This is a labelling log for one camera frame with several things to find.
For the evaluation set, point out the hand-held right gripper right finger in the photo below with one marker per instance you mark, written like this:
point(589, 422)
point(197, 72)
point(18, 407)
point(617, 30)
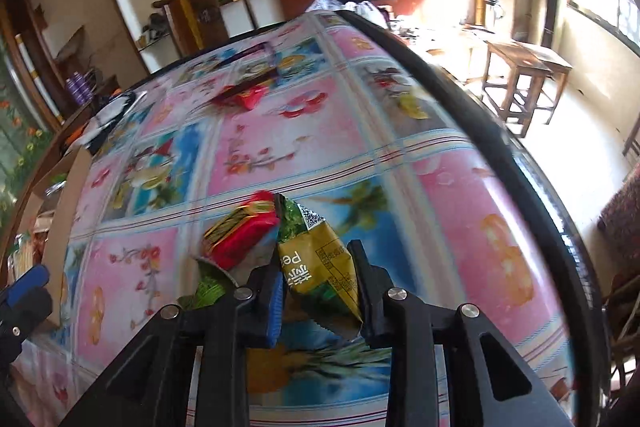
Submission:
point(367, 302)

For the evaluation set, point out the dark green snack packet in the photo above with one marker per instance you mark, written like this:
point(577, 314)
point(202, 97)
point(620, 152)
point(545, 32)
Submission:
point(210, 292)

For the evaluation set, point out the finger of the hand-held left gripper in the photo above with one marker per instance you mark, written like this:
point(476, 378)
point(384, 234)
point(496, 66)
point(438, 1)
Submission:
point(30, 279)
point(30, 307)

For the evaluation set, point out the green yellow snack packet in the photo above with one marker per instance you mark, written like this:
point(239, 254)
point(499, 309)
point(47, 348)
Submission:
point(315, 267)

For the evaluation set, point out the small red snack packet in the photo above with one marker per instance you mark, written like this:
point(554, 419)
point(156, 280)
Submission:
point(247, 97)

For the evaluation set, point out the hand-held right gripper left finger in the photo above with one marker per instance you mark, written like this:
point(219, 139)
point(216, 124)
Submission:
point(274, 307)

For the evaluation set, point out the red patterned cushion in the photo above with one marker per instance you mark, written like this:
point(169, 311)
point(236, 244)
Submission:
point(622, 217)

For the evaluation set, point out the black white patterned cloth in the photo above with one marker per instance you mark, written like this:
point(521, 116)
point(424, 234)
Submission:
point(110, 117)

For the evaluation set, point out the purple spray bottle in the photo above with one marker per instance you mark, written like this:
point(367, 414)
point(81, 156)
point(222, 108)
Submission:
point(72, 92)
point(83, 88)

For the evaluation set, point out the dark wooden chair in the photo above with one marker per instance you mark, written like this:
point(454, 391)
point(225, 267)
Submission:
point(210, 17)

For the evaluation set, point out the white plastic bag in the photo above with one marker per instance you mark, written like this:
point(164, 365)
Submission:
point(325, 4)

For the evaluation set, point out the purple frame eyeglasses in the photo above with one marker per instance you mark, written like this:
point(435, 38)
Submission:
point(242, 86)

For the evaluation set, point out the metal kettle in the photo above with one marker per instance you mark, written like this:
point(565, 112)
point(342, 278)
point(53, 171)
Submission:
point(493, 11)

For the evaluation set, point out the dark green bag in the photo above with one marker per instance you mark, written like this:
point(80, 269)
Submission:
point(156, 28)

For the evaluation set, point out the brown cardboard box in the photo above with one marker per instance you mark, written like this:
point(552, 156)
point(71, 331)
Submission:
point(70, 187)

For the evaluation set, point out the red yellow striped snack packet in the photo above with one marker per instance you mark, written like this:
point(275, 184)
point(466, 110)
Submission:
point(240, 227)

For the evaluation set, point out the wooden stool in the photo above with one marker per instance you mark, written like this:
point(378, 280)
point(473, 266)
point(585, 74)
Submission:
point(530, 52)

